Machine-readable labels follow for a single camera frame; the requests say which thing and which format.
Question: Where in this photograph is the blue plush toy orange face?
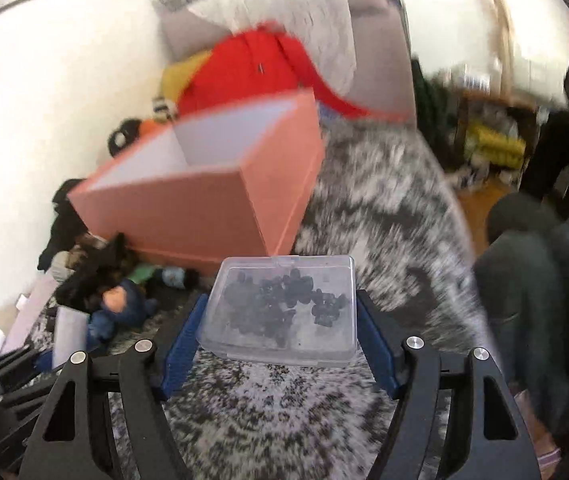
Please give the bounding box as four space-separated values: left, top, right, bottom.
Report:
86 277 158 357

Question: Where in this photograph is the yellow cloth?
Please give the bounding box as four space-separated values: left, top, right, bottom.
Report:
159 51 214 107

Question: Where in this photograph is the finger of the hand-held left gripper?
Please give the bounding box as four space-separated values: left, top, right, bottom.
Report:
0 344 60 413

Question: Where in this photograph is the wooden shelf with yellow items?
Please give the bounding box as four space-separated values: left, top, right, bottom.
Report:
452 72 545 191

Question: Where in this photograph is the black and white mottled blanket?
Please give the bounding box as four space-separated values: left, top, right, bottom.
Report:
39 102 490 480

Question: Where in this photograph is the pink cardboard box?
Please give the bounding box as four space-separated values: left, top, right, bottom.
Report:
67 87 326 277

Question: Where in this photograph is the pale pink paper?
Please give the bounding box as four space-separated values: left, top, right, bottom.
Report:
0 276 61 357

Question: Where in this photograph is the clear plastic box of black parts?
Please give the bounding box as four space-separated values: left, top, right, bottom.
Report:
198 255 358 365

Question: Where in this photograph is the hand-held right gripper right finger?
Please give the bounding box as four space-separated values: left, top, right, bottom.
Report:
356 287 541 480

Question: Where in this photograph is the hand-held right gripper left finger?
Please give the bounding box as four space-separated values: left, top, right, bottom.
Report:
23 293 210 480

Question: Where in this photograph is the black plush toy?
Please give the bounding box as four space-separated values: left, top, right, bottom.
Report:
38 179 141 311

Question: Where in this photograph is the red garment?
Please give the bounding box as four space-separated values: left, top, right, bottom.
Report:
178 22 411 123

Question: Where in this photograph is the small blue and green toy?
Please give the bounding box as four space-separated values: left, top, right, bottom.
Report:
128 264 201 290

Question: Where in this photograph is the white card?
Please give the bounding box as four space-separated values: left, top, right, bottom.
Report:
51 306 89 372

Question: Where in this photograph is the white knitted blanket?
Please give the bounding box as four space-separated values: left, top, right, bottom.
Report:
153 0 356 97

